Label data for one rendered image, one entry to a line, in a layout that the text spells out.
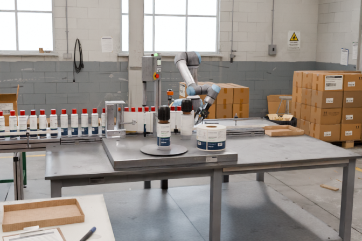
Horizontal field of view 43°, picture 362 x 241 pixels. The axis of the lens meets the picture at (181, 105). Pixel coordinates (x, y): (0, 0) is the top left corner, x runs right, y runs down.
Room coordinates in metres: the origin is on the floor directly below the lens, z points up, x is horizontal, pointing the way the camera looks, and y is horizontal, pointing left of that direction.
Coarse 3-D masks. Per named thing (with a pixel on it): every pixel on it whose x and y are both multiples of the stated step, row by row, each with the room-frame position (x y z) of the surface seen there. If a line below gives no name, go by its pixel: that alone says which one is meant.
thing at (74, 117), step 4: (72, 112) 3.34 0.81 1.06; (72, 116) 3.33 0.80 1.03; (76, 116) 3.34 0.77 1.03; (72, 120) 3.33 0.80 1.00; (76, 120) 3.34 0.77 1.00; (72, 124) 3.33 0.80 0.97; (76, 124) 3.34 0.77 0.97; (72, 128) 3.33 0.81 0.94; (76, 128) 3.34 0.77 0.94; (72, 132) 3.33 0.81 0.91; (76, 132) 3.34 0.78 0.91; (72, 136) 3.33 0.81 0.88; (76, 136) 3.34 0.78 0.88
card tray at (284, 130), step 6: (264, 126) 3.92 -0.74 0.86; (270, 126) 3.94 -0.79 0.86; (276, 126) 3.95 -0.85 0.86; (282, 126) 3.97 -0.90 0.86; (288, 126) 3.98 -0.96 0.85; (270, 132) 3.81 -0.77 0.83; (276, 132) 3.67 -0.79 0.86; (282, 132) 3.69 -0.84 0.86; (288, 132) 3.70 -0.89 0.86; (294, 132) 3.72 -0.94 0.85; (300, 132) 3.73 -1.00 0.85
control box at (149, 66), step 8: (144, 56) 3.53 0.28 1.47; (152, 56) 3.52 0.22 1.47; (160, 56) 3.66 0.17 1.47; (144, 64) 3.53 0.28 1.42; (152, 64) 3.51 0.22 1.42; (144, 72) 3.53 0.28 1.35; (152, 72) 3.51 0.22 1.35; (160, 72) 3.64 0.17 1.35; (144, 80) 3.53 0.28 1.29; (152, 80) 3.51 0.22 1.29
